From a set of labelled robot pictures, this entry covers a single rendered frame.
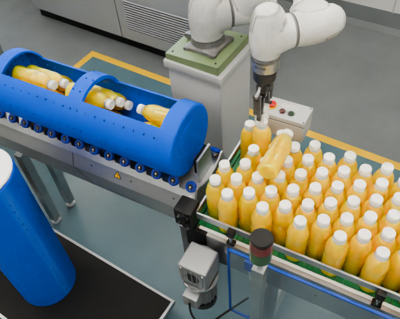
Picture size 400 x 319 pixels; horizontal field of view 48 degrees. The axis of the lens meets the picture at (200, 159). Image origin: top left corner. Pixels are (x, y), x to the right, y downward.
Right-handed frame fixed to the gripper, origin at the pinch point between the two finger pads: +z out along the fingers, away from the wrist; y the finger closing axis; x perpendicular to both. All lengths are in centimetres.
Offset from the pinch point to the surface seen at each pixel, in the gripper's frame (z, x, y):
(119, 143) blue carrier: 8, -44, 27
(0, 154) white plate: 16, -89, 46
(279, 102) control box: 9.8, -0.4, -18.7
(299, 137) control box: 16.7, 11.3, -11.2
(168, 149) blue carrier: 3.3, -23.5, 25.1
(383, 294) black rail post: 22, 55, 35
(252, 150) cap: 9.5, 0.3, 8.8
